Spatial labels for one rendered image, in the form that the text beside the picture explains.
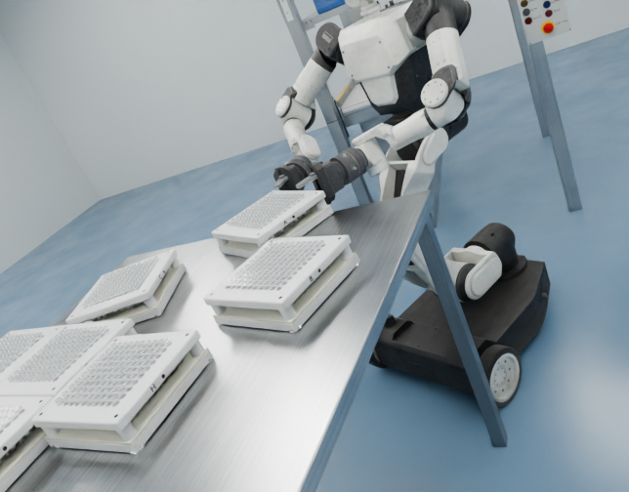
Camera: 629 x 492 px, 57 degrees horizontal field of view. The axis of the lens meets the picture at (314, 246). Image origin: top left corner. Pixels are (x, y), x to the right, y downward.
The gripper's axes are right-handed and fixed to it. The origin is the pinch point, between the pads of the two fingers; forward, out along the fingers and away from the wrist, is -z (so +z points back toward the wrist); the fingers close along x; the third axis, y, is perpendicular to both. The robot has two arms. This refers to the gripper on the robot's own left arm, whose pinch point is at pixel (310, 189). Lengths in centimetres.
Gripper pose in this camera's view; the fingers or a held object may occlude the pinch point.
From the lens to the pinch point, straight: 162.9
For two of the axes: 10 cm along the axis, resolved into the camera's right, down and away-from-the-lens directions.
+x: 3.8, 8.4, 3.8
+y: -5.2, -1.5, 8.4
